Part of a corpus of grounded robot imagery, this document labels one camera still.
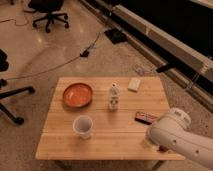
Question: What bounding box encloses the white plastic cup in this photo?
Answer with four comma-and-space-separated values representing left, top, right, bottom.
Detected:
73, 115, 93, 139

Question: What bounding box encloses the wooden table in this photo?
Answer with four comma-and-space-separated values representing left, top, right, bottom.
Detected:
36, 77, 183, 161

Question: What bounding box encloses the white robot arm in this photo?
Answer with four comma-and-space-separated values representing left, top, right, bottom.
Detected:
146, 108, 213, 170

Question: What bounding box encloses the black chair base left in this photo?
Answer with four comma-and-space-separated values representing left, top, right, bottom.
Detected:
0, 79, 36, 126

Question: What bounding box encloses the black floor mat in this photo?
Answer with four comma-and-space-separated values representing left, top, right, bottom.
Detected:
104, 29, 126, 44

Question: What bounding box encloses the black floor cable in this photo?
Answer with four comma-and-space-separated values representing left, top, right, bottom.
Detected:
5, 31, 103, 82

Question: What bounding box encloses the red chili pepper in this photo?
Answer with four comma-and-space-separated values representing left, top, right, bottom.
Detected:
159, 146, 169, 153

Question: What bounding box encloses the white rectangular block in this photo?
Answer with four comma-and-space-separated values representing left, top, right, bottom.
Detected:
128, 78, 141, 92

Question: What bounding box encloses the orange wooden bowl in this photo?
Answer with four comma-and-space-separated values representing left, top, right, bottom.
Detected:
63, 83, 93, 108

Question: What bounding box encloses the dark candy box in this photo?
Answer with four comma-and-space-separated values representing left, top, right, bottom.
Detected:
135, 112, 157, 125

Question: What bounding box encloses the black office chair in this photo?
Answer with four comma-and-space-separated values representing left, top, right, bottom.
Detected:
28, 0, 69, 33

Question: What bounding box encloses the small white bottle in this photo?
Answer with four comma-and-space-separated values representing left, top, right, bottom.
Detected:
108, 83, 119, 111

